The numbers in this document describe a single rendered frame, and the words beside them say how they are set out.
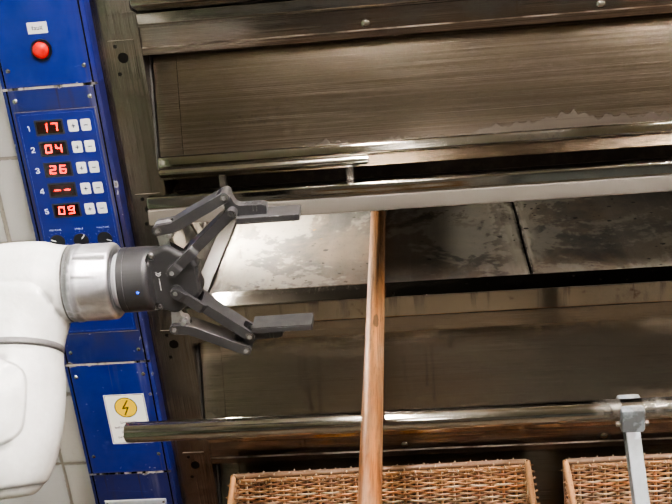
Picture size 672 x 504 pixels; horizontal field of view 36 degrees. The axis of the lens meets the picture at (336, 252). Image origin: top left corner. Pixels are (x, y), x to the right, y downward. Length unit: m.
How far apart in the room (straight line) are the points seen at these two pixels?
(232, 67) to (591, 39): 0.57
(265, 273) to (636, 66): 0.75
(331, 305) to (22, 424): 0.79
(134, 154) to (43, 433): 0.71
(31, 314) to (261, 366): 0.78
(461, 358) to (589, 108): 0.50
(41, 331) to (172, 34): 0.66
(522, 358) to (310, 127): 0.56
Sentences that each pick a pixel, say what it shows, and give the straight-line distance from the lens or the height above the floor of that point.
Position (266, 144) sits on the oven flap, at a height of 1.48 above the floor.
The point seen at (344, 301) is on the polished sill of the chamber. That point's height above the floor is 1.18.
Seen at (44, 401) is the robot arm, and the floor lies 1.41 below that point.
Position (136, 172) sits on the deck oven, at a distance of 1.78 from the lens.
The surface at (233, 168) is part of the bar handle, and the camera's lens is 1.63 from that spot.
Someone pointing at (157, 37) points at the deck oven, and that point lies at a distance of 1.71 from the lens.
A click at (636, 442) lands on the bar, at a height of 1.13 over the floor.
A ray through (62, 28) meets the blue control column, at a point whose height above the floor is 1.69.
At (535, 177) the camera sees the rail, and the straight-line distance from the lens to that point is 1.58.
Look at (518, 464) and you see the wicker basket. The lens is 1.95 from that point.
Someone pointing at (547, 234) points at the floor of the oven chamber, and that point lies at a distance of 2.03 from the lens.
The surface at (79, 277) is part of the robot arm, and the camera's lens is 1.19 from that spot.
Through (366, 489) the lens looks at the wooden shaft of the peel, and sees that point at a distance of 1.29.
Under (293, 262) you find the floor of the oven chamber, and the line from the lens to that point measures 1.98.
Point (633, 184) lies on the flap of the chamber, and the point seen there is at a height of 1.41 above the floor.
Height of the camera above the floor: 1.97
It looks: 23 degrees down
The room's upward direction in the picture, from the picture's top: 6 degrees counter-clockwise
